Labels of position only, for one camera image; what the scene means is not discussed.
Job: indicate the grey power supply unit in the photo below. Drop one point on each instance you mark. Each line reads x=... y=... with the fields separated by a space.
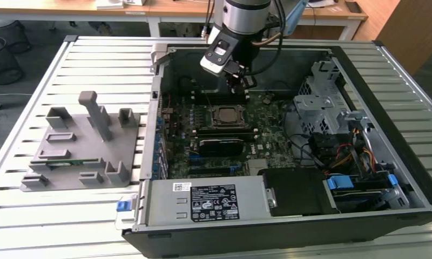
x=158 y=194

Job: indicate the blue board connector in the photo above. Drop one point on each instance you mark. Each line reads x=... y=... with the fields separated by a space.
x=197 y=155

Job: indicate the CPU socket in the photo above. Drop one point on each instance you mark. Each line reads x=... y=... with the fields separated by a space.
x=217 y=123

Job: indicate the silver metal drive cage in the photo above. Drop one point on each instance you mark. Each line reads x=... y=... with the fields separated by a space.
x=316 y=103

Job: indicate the black power supply label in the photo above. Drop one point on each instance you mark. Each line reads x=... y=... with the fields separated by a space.
x=213 y=202

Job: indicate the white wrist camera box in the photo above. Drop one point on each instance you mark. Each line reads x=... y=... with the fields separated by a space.
x=218 y=56

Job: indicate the low-profile graphics card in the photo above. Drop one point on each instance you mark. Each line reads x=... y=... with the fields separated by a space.
x=222 y=148

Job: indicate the black mesh waste bin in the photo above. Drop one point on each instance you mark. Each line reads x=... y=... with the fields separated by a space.
x=13 y=35
x=2 y=64

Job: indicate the green motherboard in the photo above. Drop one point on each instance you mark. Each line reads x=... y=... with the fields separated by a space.
x=270 y=126

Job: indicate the blue case release latch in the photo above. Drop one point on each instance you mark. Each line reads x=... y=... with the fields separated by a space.
x=122 y=207

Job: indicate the grey parts rack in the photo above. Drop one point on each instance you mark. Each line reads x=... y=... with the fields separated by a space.
x=83 y=151

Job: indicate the black expansion slot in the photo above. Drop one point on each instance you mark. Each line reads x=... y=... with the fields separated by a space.
x=209 y=171

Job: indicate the black phone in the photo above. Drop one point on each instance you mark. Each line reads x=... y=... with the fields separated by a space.
x=354 y=6

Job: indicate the metal locking lever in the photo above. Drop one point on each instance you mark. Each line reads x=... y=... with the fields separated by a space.
x=230 y=122
x=206 y=97

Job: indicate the black PC case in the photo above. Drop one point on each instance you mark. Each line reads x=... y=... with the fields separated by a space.
x=238 y=240

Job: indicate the blue disk carrier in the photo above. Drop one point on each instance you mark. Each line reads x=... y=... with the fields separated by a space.
x=341 y=183

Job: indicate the wooden cabinet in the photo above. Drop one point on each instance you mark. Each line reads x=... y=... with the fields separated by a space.
x=410 y=32

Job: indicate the blue plastic latch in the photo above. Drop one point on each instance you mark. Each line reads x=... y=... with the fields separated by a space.
x=393 y=180

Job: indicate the green RAM stick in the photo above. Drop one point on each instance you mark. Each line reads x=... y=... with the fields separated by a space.
x=74 y=162

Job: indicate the black disk bay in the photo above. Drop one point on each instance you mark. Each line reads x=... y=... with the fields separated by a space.
x=361 y=201

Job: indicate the silver chipset heatsink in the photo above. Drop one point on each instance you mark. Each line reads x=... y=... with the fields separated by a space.
x=258 y=167

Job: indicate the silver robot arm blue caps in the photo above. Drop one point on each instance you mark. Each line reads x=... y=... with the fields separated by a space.
x=245 y=16

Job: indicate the white barcode sticker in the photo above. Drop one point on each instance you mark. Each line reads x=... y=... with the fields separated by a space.
x=182 y=187

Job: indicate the black RAM slot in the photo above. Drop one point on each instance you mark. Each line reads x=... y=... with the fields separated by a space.
x=219 y=96
x=227 y=130
x=219 y=102
x=227 y=136
x=227 y=133

